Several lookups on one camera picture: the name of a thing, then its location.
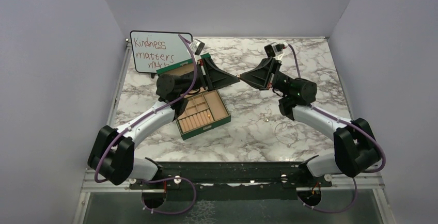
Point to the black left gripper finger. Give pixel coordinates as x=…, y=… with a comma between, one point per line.
x=215, y=71
x=221, y=80

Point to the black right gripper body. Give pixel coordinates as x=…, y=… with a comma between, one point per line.
x=272, y=69

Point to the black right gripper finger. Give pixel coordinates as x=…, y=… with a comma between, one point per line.
x=254, y=77
x=265, y=65

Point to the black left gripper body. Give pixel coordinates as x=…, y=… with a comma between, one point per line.
x=204, y=74

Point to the green jewelry box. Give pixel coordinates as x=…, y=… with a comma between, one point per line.
x=201, y=110

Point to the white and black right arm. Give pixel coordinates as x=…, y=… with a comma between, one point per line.
x=355, y=147

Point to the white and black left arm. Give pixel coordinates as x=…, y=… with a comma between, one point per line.
x=112, y=156

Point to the whiteboard with red writing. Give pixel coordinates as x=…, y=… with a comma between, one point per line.
x=153, y=50

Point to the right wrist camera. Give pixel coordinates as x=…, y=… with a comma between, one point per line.
x=275, y=50

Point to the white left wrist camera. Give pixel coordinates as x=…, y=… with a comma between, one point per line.
x=197, y=46

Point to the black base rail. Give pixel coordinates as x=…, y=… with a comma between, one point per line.
x=222, y=181

